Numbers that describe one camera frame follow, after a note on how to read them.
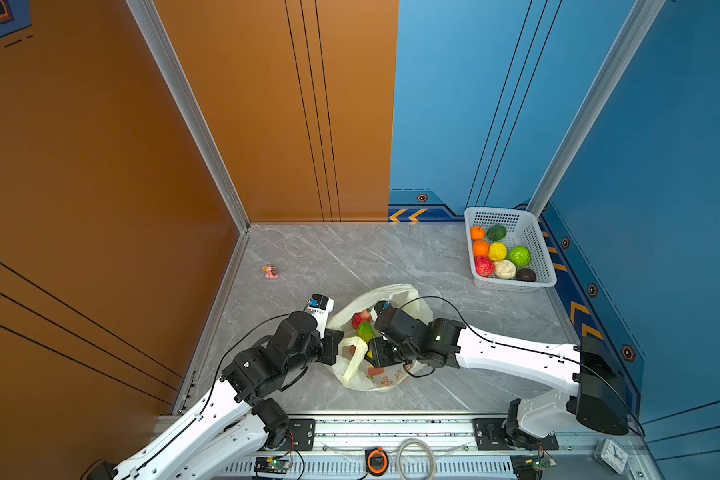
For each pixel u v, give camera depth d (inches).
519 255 40.2
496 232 44.1
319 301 24.9
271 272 40.2
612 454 27.3
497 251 41.3
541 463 27.4
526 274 39.1
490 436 28.5
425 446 28.1
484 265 39.1
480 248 41.1
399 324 22.3
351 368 25.4
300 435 29.1
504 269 39.0
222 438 22.3
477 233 44.1
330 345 24.3
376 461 26.6
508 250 42.4
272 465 27.8
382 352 25.8
